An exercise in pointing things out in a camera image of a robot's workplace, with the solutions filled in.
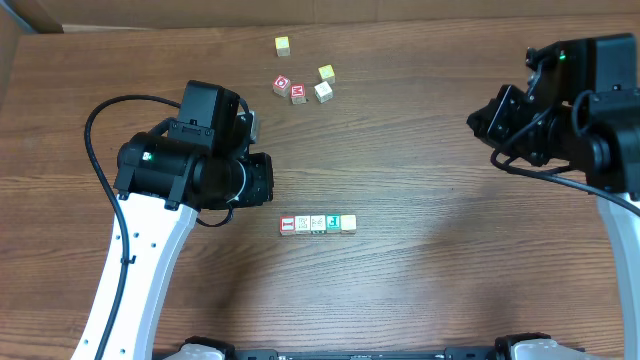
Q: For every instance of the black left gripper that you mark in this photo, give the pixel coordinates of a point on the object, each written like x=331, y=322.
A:
x=261, y=178

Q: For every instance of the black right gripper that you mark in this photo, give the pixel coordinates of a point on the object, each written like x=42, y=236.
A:
x=500, y=118

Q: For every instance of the red I letter block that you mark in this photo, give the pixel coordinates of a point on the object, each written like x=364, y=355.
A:
x=287, y=225

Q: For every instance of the wooden block red side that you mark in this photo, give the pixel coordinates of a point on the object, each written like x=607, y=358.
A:
x=302, y=224

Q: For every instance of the green B letter block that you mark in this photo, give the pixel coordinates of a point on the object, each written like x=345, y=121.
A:
x=318, y=224

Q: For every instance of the blue X letter block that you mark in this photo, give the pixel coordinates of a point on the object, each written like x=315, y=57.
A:
x=348, y=223

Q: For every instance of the red G letter block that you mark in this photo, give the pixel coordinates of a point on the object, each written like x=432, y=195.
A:
x=281, y=85

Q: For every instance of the yellow G letter block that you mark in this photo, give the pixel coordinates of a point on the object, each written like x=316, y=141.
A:
x=327, y=74

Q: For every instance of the green F letter block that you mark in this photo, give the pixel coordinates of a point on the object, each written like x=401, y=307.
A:
x=333, y=223

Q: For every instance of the red M letter block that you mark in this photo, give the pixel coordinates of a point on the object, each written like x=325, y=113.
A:
x=298, y=94

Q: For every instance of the wooden number 3 block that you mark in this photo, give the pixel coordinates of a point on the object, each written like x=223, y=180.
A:
x=323, y=92

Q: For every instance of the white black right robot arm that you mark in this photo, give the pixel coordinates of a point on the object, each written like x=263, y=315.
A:
x=577, y=125

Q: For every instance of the far yellow letter block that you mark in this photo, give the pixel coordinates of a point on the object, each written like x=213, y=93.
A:
x=282, y=46

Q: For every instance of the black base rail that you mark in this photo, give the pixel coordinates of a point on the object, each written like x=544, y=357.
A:
x=513, y=347

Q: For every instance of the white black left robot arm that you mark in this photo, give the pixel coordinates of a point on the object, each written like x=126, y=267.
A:
x=198, y=160

